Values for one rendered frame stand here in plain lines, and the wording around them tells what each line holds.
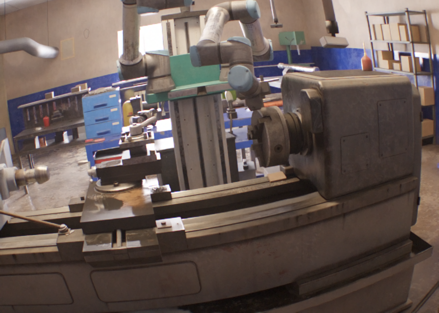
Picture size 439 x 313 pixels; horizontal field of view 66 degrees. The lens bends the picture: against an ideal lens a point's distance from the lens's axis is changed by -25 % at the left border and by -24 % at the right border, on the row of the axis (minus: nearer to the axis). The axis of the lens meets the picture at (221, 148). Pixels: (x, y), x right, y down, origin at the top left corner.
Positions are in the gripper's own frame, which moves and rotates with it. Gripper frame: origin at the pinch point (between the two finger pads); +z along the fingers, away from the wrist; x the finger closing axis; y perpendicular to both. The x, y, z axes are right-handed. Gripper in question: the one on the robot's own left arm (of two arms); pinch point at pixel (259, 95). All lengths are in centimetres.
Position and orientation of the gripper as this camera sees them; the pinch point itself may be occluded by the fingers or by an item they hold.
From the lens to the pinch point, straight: 186.0
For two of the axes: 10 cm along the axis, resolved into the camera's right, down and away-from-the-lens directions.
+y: -1.6, -9.8, 1.3
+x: -9.4, 1.9, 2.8
